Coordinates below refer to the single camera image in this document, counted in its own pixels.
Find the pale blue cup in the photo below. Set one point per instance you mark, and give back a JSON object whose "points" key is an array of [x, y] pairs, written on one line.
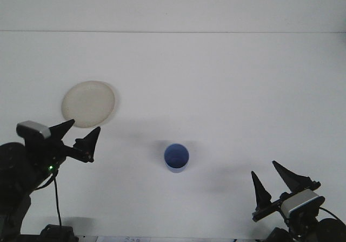
{"points": [[175, 156]]}

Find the pale round plate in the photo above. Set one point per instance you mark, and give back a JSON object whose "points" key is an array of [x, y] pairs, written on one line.
{"points": [[89, 101]]}

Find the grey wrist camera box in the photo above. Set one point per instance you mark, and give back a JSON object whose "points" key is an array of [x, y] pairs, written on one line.
{"points": [[33, 128], [300, 202]]}

